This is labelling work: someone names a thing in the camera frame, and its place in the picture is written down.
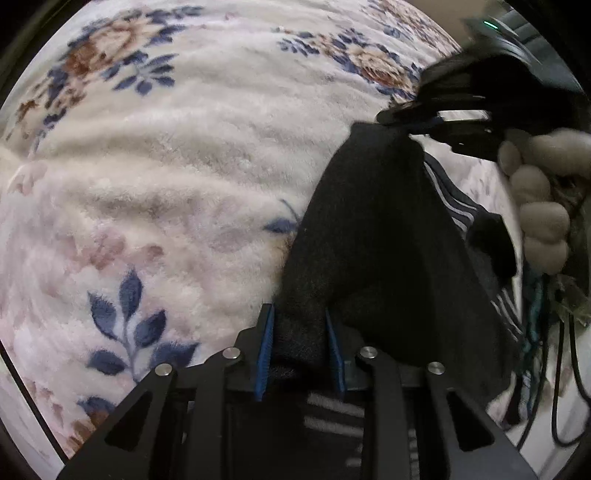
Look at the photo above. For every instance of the person's right hand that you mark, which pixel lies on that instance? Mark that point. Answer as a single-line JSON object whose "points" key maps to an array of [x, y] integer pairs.
{"points": [[540, 217]]}

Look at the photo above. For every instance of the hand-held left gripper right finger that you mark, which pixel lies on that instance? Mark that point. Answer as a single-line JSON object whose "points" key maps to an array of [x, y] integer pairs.
{"points": [[336, 360]]}

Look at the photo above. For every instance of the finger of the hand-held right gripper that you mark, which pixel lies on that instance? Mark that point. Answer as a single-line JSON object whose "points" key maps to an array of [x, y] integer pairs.
{"points": [[415, 114], [471, 138]]}

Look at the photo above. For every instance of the dark white-striped garment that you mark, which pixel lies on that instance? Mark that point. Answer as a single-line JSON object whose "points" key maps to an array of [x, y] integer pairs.
{"points": [[455, 203]]}

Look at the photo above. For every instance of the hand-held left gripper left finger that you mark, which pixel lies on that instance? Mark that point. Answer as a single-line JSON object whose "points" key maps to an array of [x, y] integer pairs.
{"points": [[264, 355]]}

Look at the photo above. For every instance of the black knit cloth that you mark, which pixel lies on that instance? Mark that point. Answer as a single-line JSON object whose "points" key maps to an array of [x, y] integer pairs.
{"points": [[369, 230]]}

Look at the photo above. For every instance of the floral fleece blanket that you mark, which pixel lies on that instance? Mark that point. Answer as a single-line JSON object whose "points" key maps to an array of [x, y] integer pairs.
{"points": [[184, 161]]}

